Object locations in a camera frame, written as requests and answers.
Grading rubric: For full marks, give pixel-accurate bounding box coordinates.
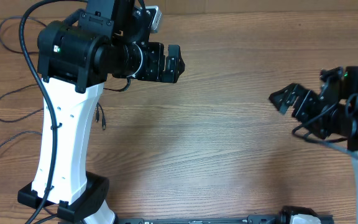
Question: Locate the black cable silver USB plug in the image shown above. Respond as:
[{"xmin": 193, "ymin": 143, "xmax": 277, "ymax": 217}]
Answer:
[{"xmin": 0, "ymin": 16, "xmax": 47, "ymax": 54}]

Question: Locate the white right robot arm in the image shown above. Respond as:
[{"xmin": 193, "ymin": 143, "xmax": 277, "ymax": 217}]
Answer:
[{"xmin": 268, "ymin": 66, "xmax": 358, "ymax": 223}]

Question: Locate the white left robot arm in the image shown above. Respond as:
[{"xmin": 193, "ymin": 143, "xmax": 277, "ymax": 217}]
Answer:
[{"xmin": 17, "ymin": 1, "xmax": 185, "ymax": 223}]

